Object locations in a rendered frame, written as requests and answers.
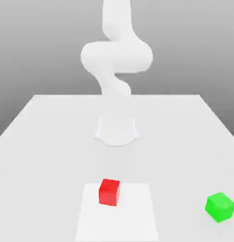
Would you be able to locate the small red cube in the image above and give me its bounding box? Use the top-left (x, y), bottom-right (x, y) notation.
top-left (98, 178), bottom-right (121, 207)

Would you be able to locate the small green cube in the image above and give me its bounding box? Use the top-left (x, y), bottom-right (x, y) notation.
top-left (205, 192), bottom-right (234, 224)

